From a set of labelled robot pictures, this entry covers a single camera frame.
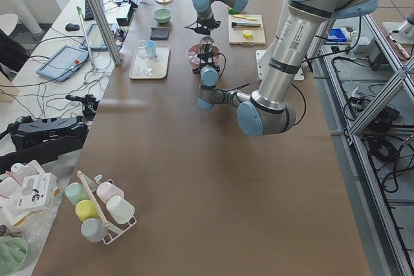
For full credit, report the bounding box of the white cup on rack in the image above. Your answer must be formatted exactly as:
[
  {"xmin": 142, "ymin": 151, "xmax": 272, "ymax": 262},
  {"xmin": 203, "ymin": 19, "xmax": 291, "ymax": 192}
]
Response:
[{"xmin": 106, "ymin": 195, "xmax": 135, "ymax": 224}]

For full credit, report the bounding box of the pink bowl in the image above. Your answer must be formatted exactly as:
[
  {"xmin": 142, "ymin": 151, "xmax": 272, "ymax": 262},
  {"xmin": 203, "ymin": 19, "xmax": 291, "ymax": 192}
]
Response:
[{"xmin": 187, "ymin": 43, "xmax": 221, "ymax": 69}]

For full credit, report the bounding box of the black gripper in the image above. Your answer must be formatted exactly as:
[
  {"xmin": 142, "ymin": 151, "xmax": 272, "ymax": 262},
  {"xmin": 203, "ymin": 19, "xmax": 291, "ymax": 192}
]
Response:
[
  {"xmin": 192, "ymin": 52, "xmax": 220, "ymax": 74},
  {"xmin": 185, "ymin": 18, "xmax": 221, "ymax": 35}
]

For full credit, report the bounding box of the clear wine glass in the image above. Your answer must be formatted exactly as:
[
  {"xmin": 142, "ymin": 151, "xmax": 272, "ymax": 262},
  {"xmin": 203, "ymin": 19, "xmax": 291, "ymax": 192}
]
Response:
[{"xmin": 136, "ymin": 40, "xmax": 153, "ymax": 76}]

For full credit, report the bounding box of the aluminium frame post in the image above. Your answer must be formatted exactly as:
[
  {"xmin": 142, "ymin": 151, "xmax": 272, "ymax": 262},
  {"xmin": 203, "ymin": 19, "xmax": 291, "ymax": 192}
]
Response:
[{"xmin": 87, "ymin": 0, "xmax": 122, "ymax": 65}]

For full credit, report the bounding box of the stainless steel ice scoop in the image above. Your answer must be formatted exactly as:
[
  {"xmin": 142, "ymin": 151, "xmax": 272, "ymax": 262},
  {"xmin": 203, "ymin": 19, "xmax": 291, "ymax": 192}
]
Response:
[{"xmin": 199, "ymin": 36, "xmax": 215, "ymax": 54}]

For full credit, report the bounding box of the green cup on rack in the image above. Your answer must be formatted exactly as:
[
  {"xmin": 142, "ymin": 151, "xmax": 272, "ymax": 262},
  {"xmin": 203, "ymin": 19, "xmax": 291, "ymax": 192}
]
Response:
[{"xmin": 65, "ymin": 182, "xmax": 89, "ymax": 206}]

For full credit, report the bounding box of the green lime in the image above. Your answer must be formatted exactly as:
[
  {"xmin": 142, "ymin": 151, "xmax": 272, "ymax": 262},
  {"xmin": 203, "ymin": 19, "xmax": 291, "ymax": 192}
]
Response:
[{"xmin": 228, "ymin": 8, "xmax": 239, "ymax": 15}]

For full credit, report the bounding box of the pink cup on rack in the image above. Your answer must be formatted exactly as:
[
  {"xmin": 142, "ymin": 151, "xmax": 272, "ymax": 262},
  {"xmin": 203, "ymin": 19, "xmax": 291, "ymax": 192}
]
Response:
[{"xmin": 96, "ymin": 182, "xmax": 124, "ymax": 204}]

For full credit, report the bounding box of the half lemon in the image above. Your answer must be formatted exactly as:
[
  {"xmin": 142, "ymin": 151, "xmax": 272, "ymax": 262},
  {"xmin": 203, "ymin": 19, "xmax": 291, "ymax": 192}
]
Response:
[{"xmin": 243, "ymin": 30, "xmax": 252, "ymax": 38}]

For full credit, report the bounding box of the blue teach pendant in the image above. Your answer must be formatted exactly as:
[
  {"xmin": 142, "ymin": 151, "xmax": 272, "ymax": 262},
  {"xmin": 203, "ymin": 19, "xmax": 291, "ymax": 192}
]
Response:
[
  {"xmin": 36, "ymin": 45, "xmax": 89, "ymax": 82},
  {"xmin": 80, "ymin": 23, "xmax": 118, "ymax": 51}
]

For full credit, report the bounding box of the wooden cutting board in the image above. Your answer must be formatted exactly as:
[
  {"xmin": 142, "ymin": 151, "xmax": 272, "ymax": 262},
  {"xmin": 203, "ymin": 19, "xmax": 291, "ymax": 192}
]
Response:
[{"xmin": 228, "ymin": 14, "xmax": 266, "ymax": 45}]

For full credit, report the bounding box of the black computer mouse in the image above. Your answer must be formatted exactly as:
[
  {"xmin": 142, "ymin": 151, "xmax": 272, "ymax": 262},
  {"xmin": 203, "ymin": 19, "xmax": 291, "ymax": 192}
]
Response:
[{"xmin": 65, "ymin": 23, "xmax": 80, "ymax": 32}]

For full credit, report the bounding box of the green bowl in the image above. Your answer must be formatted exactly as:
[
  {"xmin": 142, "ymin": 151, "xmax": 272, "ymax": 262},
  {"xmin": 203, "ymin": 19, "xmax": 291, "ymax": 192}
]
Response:
[{"xmin": 153, "ymin": 8, "xmax": 172, "ymax": 24}]

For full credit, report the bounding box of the light blue plastic cup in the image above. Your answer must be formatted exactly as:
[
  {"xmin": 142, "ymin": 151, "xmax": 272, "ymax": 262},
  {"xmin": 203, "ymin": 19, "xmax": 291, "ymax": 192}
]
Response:
[{"xmin": 146, "ymin": 40, "xmax": 157, "ymax": 58}]

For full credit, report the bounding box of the white wire cup rack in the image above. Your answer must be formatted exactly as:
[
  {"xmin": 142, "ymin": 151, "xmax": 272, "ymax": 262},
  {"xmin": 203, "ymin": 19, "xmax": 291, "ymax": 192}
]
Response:
[{"xmin": 76, "ymin": 170, "xmax": 138, "ymax": 246}]

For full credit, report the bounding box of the yellow cup on rack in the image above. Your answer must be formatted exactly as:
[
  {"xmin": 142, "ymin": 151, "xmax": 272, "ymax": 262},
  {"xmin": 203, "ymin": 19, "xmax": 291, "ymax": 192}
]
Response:
[{"xmin": 75, "ymin": 200, "xmax": 99, "ymax": 222}]

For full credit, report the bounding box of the yellow plastic knife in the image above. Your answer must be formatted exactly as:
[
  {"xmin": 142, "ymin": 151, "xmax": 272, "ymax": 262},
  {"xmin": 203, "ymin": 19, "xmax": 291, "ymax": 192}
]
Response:
[{"xmin": 233, "ymin": 14, "xmax": 257, "ymax": 21}]

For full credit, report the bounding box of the folded grey cloth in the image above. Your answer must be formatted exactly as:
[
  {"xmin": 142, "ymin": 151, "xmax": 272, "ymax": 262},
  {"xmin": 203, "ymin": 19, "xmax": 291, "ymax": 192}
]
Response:
[{"xmin": 150, "ymin": 27, "xmax": 170, "ymax": 40}]

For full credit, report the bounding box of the cream rabbit serving tray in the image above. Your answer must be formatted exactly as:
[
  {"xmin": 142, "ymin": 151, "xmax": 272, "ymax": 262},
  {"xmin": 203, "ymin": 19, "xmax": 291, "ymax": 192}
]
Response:
[{"xmin": 129, "ymin": 44, "xmax": 170, "ymax": 80}]

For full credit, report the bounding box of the grey cup on rack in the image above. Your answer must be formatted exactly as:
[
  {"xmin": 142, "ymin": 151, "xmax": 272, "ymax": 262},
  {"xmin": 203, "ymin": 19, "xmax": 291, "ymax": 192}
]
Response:
[{"xmin": 81, "ymin": 218, "xmax": 107, "ymax": 242}]

